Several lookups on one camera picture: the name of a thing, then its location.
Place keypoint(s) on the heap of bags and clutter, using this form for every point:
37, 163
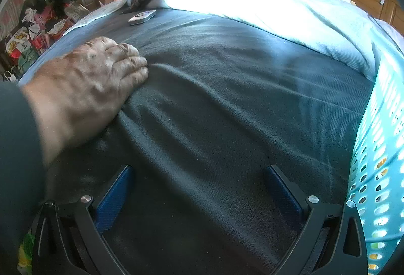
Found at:
41, 16

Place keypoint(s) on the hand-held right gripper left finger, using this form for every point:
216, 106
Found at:
113, 196

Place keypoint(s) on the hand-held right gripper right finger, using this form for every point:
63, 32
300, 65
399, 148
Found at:
284, 193

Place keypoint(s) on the light blue quilt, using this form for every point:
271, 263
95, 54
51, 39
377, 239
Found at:
299, 19

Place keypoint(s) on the person's left hand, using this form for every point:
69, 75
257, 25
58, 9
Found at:
91, 82

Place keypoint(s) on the teal perforated plastic basket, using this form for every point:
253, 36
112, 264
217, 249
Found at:
385, 123

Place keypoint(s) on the dark grey fleece blanket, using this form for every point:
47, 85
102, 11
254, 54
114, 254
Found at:
221, 104

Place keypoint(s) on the small white flat device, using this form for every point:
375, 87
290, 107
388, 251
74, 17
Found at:
142, 17

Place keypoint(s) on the white quilted cloth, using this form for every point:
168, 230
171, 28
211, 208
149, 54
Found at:
94, 14

